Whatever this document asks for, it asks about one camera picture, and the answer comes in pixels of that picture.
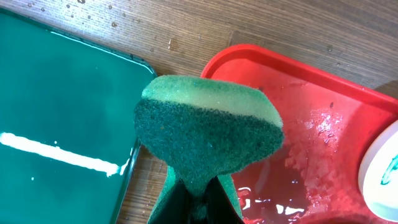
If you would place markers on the red plastic tray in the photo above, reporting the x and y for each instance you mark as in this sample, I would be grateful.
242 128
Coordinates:
328 123

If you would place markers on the dark green water tray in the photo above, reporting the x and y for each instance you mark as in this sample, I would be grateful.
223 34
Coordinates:
68 144

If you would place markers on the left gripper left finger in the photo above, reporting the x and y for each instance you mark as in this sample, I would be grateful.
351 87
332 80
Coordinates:
177 208

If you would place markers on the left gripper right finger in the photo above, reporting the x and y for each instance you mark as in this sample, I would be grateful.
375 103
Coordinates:
219 209

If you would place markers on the white plate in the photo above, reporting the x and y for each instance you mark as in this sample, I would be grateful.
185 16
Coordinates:
377 177

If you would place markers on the green scrub sponge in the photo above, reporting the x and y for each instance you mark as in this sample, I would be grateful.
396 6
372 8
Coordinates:
203 128

